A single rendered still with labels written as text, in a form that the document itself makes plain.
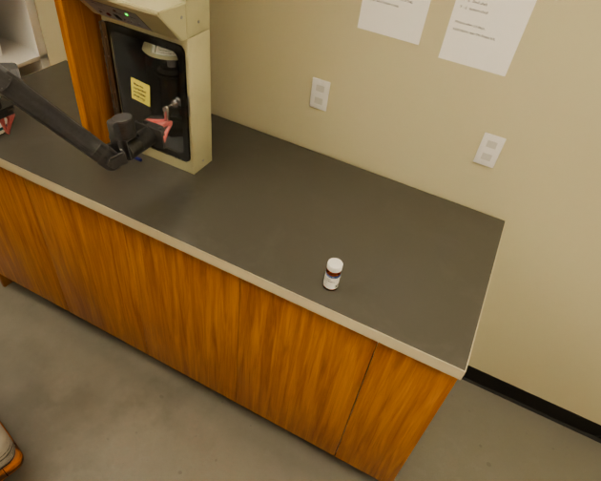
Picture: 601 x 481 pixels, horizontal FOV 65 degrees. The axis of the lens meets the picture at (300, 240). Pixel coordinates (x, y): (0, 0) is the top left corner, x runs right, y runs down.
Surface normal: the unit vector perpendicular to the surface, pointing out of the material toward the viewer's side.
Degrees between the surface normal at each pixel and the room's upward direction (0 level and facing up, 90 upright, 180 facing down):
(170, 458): 0
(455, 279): 0
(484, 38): 90
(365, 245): 0
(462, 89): 90
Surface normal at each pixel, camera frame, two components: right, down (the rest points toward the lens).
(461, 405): 0.11, -0.73
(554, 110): -0.44, 0.58
